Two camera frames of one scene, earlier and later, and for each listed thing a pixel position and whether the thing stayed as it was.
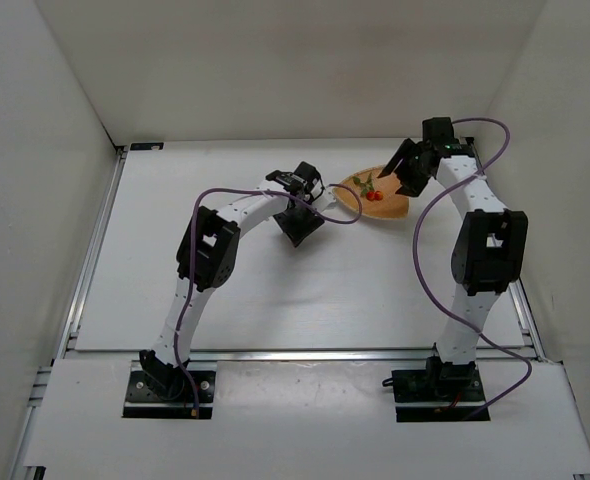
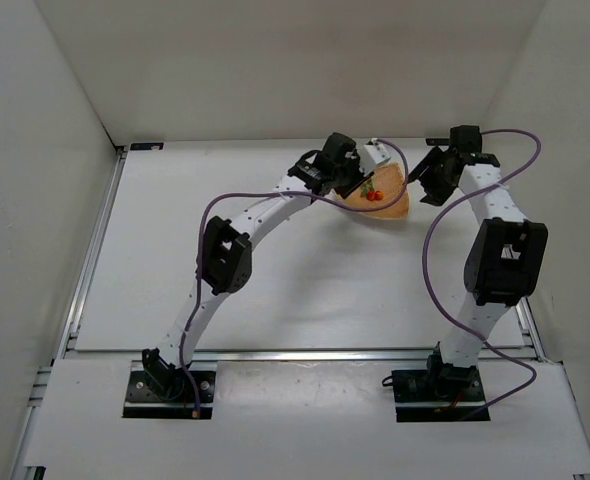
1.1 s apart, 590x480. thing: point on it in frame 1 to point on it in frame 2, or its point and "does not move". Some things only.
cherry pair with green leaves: x=368 y=188 does not move
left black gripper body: x=297 y=220 to x=354 y=183
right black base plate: x=439 y=395 does not move
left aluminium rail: x=68 y=340 does not move
